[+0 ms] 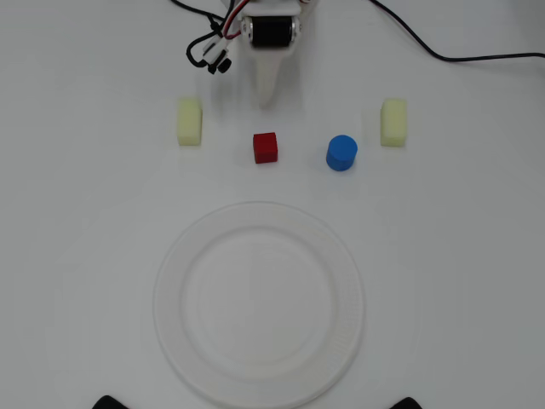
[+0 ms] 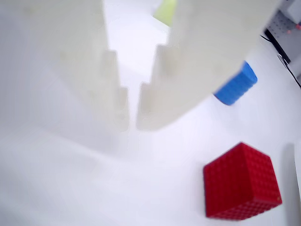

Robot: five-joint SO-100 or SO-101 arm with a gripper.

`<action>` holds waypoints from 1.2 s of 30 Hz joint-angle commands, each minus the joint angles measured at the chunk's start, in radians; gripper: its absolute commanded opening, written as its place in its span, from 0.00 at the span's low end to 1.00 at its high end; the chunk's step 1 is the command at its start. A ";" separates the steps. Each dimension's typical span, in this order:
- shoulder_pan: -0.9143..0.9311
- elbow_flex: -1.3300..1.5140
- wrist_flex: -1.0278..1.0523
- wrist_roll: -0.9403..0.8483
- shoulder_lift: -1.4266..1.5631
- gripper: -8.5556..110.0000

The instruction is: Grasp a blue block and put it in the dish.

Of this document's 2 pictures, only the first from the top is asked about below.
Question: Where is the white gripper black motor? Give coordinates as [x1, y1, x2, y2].
[239, 11, 304, 111]

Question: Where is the blue cylinder block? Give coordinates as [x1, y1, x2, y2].
[325, 134, 359, 172]

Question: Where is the red cube block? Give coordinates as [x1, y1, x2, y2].
[252, 131, 279, 164]

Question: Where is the pale yellow foam block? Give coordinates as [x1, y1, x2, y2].
[380, 98, 408, 149]
[176, 98, 204, 147]

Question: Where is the white round plastic plate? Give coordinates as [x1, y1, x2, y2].
[152, 200, 366, 409]

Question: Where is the black rounded stand foot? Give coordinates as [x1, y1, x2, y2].
[91, 395, 129, 409]
[389, 396, 432, 409]

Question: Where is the black red white wire bundle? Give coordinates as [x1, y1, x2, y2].
[169, 0, 249, 76]

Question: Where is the thin black cable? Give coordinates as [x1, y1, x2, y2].
[368, 0, 545, 63]

